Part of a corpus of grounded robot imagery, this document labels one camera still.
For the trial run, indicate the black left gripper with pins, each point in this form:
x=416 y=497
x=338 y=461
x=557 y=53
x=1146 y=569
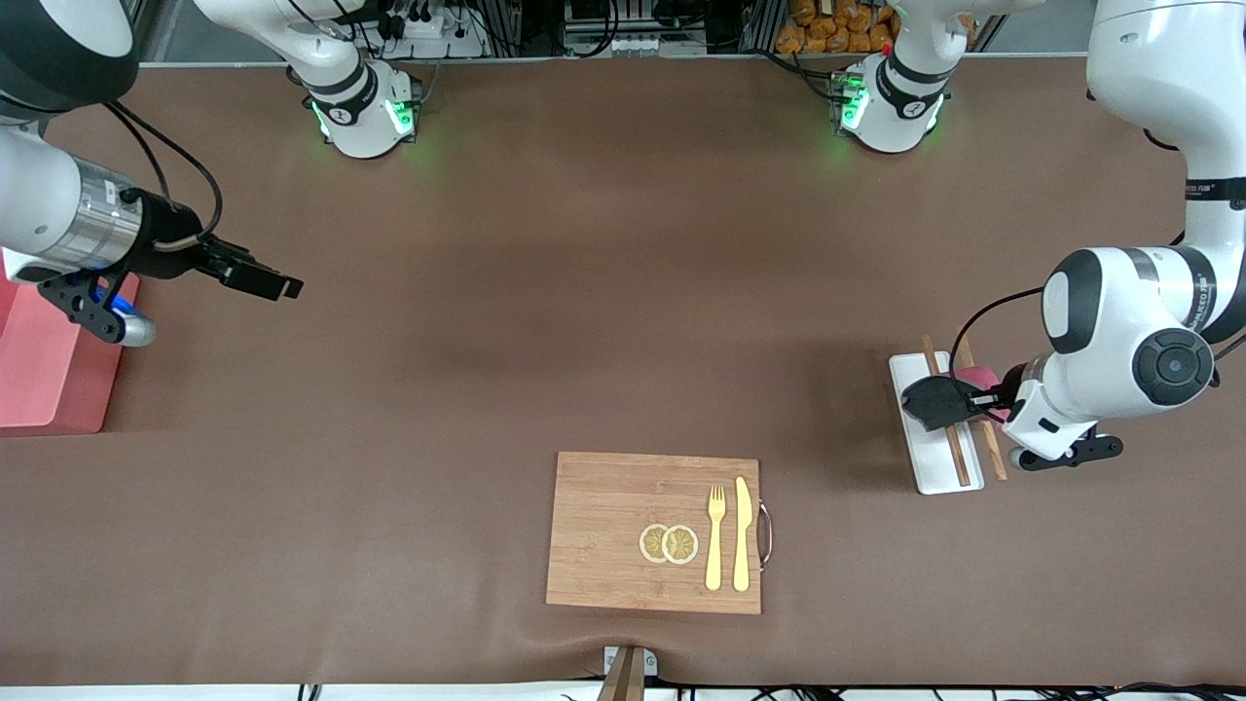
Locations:
x=973 y=396

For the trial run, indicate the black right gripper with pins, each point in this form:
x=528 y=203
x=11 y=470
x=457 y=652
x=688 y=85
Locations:
x=167 y=236

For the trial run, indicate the pink and grey cloth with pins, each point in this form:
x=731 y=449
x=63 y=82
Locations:
x=930 y=401

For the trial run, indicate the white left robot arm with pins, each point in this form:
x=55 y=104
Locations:
x=1110 y=312

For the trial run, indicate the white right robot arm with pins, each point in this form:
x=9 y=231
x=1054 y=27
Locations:
x=49 y=195

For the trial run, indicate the white rectangular tray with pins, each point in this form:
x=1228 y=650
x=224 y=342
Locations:
x=925 y=458

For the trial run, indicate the pink plastic bin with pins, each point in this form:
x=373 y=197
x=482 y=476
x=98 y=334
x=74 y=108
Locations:
x=49 y=389

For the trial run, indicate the brown table cover mat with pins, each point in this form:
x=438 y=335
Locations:
x=487 y=341

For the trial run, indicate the yellow knife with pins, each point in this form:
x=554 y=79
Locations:
x=742 y=545

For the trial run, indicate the white power strip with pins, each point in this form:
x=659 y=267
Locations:
x=428 y=29

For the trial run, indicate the yellow fork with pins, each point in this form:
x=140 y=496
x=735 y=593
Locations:
x=714 y=555

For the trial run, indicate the lemon slice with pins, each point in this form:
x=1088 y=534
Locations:
x=681 y=545

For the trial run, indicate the orange snack bags pile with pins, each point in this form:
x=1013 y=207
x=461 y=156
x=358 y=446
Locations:
x=827 y=29

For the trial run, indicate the small white socket strip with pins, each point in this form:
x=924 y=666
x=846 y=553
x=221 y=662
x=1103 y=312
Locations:
x=642 y=44

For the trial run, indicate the metal bracket with wooden post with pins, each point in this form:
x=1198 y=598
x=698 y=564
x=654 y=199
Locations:
x=628 y=667

